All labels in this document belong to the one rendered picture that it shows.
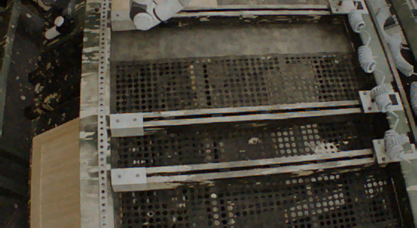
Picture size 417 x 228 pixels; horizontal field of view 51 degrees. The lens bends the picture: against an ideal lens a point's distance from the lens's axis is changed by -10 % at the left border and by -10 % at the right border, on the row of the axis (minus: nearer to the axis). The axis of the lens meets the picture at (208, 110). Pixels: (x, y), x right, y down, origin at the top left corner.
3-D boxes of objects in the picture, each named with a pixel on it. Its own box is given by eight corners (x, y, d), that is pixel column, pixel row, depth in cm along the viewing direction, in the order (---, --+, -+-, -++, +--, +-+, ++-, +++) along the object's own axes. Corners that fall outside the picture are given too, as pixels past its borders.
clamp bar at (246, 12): (112, 18, 213) (108, -19, 192) (356, 12, 227) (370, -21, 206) (112, 34, 208) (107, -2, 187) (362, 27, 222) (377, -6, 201)
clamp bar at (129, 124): (111, 118, 187) (104, 85, 166) (388, 101, 201) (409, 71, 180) (112, 141, 182) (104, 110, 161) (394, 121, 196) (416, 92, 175)
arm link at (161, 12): (185, 13, 179) (147, 36, 188) (188, -1, 187) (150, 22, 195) (167, -8, 174) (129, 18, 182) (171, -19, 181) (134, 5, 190)
